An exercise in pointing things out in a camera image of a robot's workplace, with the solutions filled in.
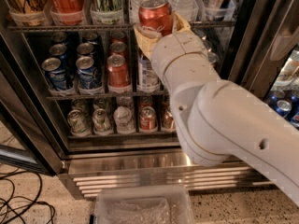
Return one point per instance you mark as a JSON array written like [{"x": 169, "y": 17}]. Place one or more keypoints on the gold can bottom shelf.
[{"x": 168, "y": 123}]

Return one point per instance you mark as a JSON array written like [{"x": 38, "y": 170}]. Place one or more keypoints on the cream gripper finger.
[
  {"x": 180, "y": 25},
  {"x": 146, "y": 38}
]

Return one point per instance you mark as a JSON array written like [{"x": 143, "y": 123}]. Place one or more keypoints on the brown tea bottle white cap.
[{"x": 147, "y": 80}]

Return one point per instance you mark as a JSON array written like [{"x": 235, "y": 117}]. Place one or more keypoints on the gold can middle shelf front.
[{"x": 213, "y": 59}]

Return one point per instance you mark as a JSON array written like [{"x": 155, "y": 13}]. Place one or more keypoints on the blue pepsi can front right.
[{"x": 89, "y": 76}]

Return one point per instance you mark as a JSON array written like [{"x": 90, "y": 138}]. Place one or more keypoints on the clear bottle bottom shelf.
[{"x": 124, "y": 120}]

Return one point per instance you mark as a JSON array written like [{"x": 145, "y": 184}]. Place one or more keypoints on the blue pepsi can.
[
  {"x": 89, "y": 76},
  {"x": 56, "y": 74}
]

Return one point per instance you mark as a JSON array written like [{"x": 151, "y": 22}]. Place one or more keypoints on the gold can top shelf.
[{"x": 28, "y": 10}]

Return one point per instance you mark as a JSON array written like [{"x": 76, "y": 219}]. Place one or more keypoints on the stainless fridge body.
[{"x": 93, "y": 163}]

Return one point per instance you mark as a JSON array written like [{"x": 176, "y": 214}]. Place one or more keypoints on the clear plastic bin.
[{"x": 165, "y": 204}]

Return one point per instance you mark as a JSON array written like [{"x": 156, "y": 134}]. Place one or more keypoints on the green can bottom left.
[{"x": 79, "y": 126}]

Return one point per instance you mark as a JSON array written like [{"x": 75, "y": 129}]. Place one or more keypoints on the closed glass fridge door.
[{"x": 265, "y": 33}]

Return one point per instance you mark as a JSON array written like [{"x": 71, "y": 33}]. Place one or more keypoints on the gold can shelf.
[
  {"x": 168, "y": 123},
  {"x": 213, "y": 59},
  {"x": 28, "y": 10}
]

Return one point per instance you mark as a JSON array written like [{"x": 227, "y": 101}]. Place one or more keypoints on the blue pepsi can front left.
[{"x": 56, "y": 74}]

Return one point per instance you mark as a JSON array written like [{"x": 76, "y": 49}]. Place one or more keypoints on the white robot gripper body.
[{"x": 177, "y": 51}]

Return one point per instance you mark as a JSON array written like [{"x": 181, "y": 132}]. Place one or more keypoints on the open fridge door left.
[{"x": 20, "y": 117}]

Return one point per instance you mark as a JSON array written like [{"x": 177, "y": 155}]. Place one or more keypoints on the red can middle shelf front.
[{"x": 118, "y": 74}]

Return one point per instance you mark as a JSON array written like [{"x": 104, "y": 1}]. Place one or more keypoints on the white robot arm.
[{"x": 217, "y": 118}]

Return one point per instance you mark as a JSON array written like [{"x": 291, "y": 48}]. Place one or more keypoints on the red can shelf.
[
  {"x": 118, "y": 74},
  {"x": 148, "y": 119}
]

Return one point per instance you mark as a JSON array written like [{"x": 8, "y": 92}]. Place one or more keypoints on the red can bottom shelf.
[{"x": 148, "y": 119}]

